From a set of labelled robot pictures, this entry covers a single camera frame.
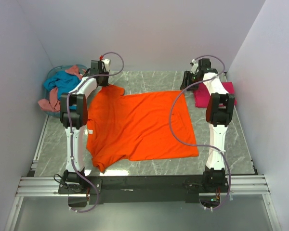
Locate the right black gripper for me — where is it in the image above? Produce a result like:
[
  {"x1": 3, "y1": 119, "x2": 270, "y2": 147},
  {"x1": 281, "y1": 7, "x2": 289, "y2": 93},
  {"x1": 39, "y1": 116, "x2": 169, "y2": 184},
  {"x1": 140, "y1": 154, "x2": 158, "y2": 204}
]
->
[{"x1": 179, "y1": 71, "x2": 201, "y2": 91}]

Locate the orange t-shirt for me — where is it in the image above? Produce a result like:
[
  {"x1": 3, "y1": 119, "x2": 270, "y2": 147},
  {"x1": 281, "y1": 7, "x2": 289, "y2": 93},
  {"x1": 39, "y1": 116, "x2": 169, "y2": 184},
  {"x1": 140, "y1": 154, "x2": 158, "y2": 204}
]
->
[{"x1": 86, "y1": 85, "x2": 199, "y2": 172}]

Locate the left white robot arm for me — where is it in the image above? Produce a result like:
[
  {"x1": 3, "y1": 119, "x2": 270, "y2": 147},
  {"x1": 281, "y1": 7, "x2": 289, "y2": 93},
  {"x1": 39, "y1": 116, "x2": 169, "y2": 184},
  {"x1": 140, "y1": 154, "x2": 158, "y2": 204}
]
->
[{"x1": 60, "y1": 58, "x2": 111, "y2": 193}]

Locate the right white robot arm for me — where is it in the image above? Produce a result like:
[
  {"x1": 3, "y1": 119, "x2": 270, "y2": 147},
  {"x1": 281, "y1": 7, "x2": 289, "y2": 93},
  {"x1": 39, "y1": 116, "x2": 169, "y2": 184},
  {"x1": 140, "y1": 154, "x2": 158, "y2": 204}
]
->
[{"x1": 180, "y1": 55, "x2": 236, "y2": 192}]

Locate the folded magenta t-shirt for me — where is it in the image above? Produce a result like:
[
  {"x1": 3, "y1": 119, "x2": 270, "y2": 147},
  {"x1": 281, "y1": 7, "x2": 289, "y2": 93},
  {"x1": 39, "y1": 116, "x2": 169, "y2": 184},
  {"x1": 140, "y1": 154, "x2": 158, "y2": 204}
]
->
[{"x1": 193, "y1": 82, "x2": 235, "y2": 108}]

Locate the blue t-shirt in basket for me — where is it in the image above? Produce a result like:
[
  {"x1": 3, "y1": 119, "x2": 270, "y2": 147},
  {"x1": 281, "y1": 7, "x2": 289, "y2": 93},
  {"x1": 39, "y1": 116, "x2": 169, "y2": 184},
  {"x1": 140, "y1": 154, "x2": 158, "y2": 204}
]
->
[{"x1": 38, "y1": 71, "x2": 82, "y2": 112}]

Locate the pink t-shirt in basket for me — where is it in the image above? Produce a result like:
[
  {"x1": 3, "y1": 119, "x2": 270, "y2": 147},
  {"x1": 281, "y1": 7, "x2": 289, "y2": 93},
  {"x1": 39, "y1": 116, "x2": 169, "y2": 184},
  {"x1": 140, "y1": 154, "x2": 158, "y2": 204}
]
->
[{"x1": 37, "y1": 64, "x2": 87, "y2": 113}]

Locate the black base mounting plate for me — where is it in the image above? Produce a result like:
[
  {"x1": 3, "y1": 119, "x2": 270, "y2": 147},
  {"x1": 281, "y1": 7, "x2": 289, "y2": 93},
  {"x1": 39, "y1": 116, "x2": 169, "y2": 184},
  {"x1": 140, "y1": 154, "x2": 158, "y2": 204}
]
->
[{"x1": 57, "y1": 175, "x2": 232, "y2": 208}]

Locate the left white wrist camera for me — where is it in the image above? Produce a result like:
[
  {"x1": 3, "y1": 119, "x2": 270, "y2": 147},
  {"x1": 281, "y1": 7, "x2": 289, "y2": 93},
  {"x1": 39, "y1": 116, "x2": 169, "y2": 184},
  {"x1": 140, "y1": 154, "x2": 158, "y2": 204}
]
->
[{"x1": 99, "y1": 55, "x2": 111, "y2": 72}]

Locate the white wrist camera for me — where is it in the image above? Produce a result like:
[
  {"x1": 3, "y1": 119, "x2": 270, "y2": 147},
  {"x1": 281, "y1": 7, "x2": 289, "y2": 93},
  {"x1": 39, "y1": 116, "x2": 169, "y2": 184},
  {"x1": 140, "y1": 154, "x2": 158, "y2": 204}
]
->
[
  {"x1": 190, "y1": 59, "x2": 199, "y2": 75},
  {"x1": 99, "y1": 55, "x2": 111, "y2": 72}
]

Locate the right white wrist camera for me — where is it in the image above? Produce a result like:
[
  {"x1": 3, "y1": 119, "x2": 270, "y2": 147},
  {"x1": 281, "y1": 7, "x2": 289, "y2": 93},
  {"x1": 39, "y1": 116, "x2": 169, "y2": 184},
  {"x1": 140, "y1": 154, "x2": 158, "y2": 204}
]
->
[{"x1": 190, "y1": 59, "x2": 199, "y2": 75}]

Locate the aluminium rail frame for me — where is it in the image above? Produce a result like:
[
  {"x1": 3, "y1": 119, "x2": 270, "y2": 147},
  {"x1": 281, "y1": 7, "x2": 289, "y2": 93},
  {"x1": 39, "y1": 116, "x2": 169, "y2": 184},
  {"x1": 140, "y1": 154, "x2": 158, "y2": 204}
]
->
[{"x1": 6, "y1": 115, "x2": 281, "y2": 231}]

